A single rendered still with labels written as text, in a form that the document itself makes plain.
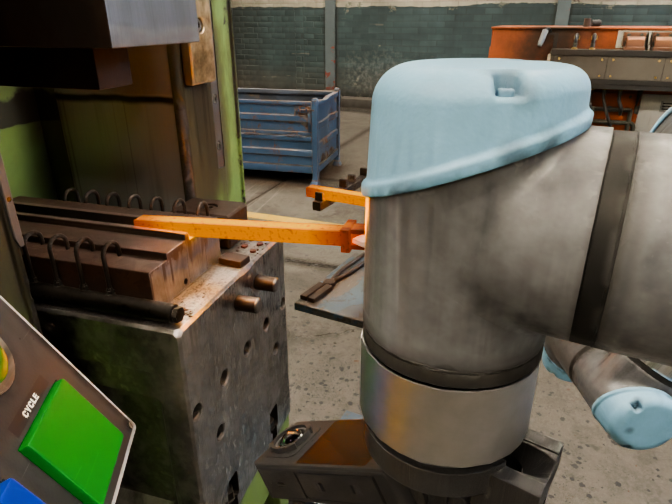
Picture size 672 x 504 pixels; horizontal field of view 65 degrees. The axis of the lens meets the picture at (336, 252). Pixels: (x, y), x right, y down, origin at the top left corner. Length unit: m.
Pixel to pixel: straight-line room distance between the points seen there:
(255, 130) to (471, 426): 4.43
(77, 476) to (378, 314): 0.30
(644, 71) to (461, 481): 3.80
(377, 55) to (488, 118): 8.30
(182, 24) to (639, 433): 0.76
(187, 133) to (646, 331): 0.99
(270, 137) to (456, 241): 4.39
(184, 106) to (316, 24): 7.73
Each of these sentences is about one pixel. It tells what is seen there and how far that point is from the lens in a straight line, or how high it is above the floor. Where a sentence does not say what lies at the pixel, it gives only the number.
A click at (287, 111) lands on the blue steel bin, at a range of 4.48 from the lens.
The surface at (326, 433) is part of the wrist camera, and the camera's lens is 0.33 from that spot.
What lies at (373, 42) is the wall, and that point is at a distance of 8.47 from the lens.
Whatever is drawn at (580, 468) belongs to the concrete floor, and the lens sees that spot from 1.96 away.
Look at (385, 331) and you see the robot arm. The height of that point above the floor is 1.19.
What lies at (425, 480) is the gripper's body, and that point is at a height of 1.13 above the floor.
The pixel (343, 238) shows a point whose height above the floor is 1.02.
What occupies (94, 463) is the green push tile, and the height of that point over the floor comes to 1.00.
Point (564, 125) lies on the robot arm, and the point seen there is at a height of 1.27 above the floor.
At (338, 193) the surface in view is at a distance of 1.19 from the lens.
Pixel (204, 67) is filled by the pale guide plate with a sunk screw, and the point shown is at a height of 1.21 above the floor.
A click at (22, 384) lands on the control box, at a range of 0.46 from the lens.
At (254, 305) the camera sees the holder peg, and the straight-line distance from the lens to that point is 0.87.
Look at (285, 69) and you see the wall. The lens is 9.05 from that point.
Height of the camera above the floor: 1.30
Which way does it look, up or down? 24 degrees down
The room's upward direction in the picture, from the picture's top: straight up
